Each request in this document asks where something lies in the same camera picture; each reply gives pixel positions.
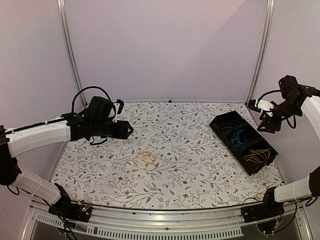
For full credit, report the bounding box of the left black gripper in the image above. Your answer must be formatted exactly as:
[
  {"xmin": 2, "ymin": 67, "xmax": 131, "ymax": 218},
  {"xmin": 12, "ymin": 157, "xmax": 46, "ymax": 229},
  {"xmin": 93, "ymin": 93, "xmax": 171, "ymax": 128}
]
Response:
[{"xmin": 92, "ymin": 120, "xmax": 134, "ymax": 140}]

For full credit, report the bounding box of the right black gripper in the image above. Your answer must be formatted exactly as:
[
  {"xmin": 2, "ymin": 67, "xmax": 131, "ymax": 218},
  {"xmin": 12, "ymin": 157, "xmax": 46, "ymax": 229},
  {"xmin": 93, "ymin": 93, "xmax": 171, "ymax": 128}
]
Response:
[{"xmin": 257, "ymin": 99, "xmax": 302, "ymax": 134}]

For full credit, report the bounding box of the yellow cable bundle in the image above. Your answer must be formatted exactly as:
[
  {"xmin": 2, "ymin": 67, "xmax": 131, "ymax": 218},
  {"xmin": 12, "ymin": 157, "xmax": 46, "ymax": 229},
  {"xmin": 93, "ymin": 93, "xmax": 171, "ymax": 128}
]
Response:
[{"xmin": 133, "ymin": 150, "xmax": 163, "ymax": 176}]

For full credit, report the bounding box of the blue cable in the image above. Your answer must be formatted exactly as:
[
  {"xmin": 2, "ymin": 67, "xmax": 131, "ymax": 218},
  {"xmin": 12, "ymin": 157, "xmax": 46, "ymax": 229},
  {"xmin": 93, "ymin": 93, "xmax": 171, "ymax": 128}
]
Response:
[
  {"xmin": 229, "ymin": 131, "xmax": 243, "ymax": 151},
  {"xmin": 231, "ymin": 127, "xmax": 251, "ymax": 150}
]

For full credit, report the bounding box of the thin grey cable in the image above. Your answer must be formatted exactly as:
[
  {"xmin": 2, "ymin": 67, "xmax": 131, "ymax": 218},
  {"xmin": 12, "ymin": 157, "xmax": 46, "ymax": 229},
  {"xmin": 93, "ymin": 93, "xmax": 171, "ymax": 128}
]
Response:
[{"xmin": 218, "ymin": 119, "xmax": 245, "ymax": 132}]

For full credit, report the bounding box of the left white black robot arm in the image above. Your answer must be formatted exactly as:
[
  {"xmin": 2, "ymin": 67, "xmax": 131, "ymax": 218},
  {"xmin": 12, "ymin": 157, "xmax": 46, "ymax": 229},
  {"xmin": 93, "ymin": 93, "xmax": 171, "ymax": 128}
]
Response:
[{"xmin": 0, "ymin": 96, "xmax": 134, "ymax": 217}]

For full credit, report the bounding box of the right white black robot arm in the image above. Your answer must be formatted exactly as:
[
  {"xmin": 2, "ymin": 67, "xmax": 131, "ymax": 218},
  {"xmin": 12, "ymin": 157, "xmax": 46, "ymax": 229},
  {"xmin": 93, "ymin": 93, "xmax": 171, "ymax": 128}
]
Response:
[{"xmin": 250, "ymin": 75, "xmax": 320, "ymax": 218}]

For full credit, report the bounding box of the black three-compartment tray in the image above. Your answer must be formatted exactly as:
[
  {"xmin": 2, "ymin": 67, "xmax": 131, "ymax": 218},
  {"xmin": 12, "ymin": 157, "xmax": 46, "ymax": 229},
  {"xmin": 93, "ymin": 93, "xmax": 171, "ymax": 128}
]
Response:
[{"xmin": 209, "ymin": 111, "xmax": 278, "ymax": 176}]

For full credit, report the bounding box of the floral patterned table mat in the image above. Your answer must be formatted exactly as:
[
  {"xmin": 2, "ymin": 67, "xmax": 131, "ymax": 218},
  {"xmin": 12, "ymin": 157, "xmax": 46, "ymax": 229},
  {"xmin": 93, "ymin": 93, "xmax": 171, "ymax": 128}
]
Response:
[{"xmin": 52, "ymin": 102, "xmax": 283, "ymax": 210}]

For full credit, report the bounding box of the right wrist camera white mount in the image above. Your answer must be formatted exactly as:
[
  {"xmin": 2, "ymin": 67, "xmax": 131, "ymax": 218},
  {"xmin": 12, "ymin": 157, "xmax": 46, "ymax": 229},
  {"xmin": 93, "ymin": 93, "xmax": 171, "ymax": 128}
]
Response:
[{"xmin": 248, "ymin": 99, "xmax": 275, "ymax": 117}]

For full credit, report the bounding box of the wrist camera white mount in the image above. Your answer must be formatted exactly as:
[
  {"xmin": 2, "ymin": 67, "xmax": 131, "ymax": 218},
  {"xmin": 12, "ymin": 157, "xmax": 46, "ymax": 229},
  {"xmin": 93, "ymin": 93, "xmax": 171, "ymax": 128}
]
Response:
[
  {"xmin": 112, "ymin": 99, "xmax": 124, "ymax": 123},
  {"xmin": 248, "ymin": 99, "xmax": 275, "ymax": 117}
]

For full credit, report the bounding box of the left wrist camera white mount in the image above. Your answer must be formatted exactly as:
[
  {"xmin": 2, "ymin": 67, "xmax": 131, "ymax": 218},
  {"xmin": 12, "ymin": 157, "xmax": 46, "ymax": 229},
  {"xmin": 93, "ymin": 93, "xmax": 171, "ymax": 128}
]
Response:
[{"xmin": 112, "ymin": 99, "xmax": 124, "ymax": 123}]

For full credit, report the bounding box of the right arm black sleeved cable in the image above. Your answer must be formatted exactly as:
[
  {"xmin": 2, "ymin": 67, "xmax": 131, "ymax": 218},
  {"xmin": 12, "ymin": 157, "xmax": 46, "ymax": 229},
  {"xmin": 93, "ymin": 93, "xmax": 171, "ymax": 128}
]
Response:
[{"xmin": 257, "ymin": 89, "xmax": 282, "ymax": 102}]

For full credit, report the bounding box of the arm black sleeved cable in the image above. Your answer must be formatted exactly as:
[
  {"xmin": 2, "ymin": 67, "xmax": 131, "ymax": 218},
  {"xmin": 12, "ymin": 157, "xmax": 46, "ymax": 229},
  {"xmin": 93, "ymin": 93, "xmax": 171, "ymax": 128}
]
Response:
[
  {"xmin": 71, "ymin": 86, "xmax": 112, "ymax": 115},
  {"xmin": 257, "ymin": 89, "xmax": 282, "ymax": 102}
]

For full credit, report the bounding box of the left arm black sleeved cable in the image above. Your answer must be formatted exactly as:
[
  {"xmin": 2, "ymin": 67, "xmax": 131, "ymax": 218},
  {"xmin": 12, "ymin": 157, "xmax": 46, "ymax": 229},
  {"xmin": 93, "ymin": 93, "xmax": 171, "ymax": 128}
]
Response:
[{"xmin": 71, "ymin": 86, "xmax": 112, "ymax": 115}]

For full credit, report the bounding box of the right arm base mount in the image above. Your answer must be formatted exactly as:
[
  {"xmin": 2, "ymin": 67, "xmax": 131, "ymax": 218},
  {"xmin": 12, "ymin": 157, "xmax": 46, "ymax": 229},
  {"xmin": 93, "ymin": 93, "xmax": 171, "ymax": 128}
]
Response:
[{"xmin": 240, "ymin": 197, "xmax": 285, "ymax": 235}]

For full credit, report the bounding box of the aluminium front rail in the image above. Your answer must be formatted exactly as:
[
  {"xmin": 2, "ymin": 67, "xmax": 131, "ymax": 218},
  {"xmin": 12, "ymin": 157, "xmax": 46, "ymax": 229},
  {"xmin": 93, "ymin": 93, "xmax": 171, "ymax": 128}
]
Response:
[{"xmin": 21, "ymin": 198, "xmax": 314, "ymax": 240}]

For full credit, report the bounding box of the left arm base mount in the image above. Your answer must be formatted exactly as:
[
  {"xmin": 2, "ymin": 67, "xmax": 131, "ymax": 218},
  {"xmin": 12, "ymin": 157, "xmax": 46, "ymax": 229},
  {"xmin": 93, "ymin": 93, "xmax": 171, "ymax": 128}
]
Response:
[{"xmin": 48, "ymin": 183, "xmax": 92, "ymax": 223}]

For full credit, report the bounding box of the right aluminium frame post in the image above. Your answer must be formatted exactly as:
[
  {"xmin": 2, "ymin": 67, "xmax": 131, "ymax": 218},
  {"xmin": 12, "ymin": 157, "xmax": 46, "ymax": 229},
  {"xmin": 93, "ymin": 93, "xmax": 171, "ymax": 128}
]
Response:
[{"xmin": 245, "ymin": 0, "xmax": 275, "ymax": 106}]

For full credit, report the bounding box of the aluminium frame post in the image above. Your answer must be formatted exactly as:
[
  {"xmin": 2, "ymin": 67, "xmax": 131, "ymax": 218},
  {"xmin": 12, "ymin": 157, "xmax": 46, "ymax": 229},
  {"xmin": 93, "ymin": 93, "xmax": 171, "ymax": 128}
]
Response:
[
  {"xmin": 245, "ymin": 0, "xmax": 275, "ymax": 106},
  {"xmin": 56, "ymin": 0, "xmax": 83, "ymax": 92}
]

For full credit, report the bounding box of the left aluminium frame post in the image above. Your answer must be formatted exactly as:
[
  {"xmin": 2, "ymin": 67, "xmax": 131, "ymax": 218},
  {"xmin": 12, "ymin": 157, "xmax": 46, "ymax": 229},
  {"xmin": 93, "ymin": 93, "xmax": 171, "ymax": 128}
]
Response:
[{"xmin": 56, "ymin": 0, "xmax": 83, "ymax": 92}]

